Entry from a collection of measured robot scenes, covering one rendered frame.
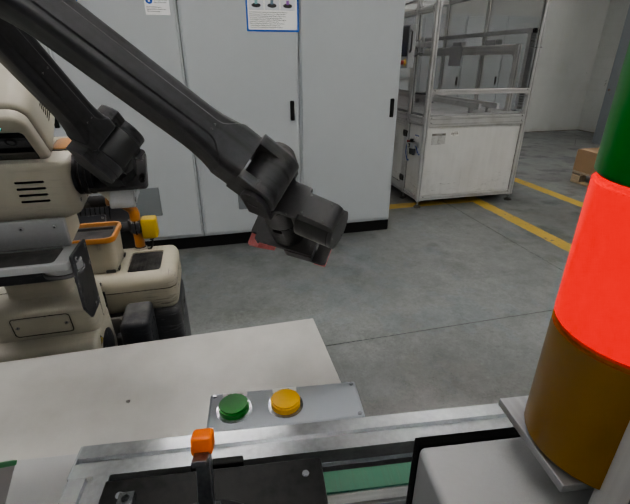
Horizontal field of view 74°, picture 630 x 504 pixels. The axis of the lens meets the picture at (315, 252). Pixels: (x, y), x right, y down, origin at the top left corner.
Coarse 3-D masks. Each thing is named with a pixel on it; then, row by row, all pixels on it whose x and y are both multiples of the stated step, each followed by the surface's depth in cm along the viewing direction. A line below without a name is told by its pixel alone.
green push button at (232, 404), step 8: (224, 400) 56; (232, 400) 56; (240, 400) 56; (224, 408) 55; (232, 408) 55; (240, 408) 55; (248, 408) 56; (224, 416) 54; (232, 416) 54; (240, 416) 55
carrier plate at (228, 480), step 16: (256, 464) 48; (272, 464) 48; (288, 464) 48; (304, 464) 48; (320, 464) 48; (128, 480) 46; (144, 480) 46; (160, 480) 46; (176, 480) 46; (192, 480) 46; (224, 480) 46; (240, 480) 46; (256, 480) 46; (272, 480) 46; (288, 480) 46; (304, 480) 46; (320, 480) 46; (112, 496) 44; (144, 496) 44; (160, 496) 44; (176, 496) 44; (192, 496) 44; (224, 496) 44; (240, 496) 44; (256, 496) 44; (272, 496) 44; (288, 496) 44; (304, 496) 44; (320, 496) 44
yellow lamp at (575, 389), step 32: (544, 352) 15; (576, 352) 13; (544, 384) 15; (576, 384) 13; (608, 384) 12; (544, 416) 15; (576, 416) 14; (608, 416) 13; (544, 448) 15; (576, 448) 14; (608, 448) 13
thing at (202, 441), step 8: (200, 432) 39; (208, 432) 39; (192, 440) 38; (200, 440) 38; (208, 440) 38; (192, 448) 38; (200, 448) 38; (208, 448) 38; (200, 456) 38; (208, 456) 38; (192, 464) 37; (200, 464) 37; (208, 464) 39; (200, 472) 39; (208, 472) 39; (200, 480) 39; (208, 480) 39; (200, 488) 39; (208, 488) 39; (200, 496) 39; (208, 496) 39
